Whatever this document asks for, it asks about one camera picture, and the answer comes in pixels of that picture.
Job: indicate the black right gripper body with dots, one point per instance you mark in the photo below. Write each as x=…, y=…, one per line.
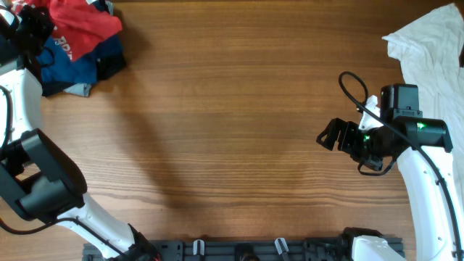
x=362, y=146

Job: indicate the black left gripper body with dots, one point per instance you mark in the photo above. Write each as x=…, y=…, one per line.
x=31, y=30

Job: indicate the red t-shirt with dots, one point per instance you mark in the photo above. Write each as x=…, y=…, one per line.
x=79, y=25

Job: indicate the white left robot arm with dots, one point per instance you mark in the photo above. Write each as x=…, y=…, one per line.
x=38, y=180

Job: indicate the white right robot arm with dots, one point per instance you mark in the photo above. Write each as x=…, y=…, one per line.
x=421, y=149

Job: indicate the blue folded shirt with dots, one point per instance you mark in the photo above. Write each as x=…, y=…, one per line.
x=58, y=50

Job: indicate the grey folded garment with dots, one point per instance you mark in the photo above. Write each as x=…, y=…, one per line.
x=79, y=89

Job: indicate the black folded garment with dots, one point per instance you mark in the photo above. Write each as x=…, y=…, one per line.
x=86, y=70

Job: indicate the white t-shirt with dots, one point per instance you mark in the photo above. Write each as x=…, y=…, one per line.
x=428, y=50

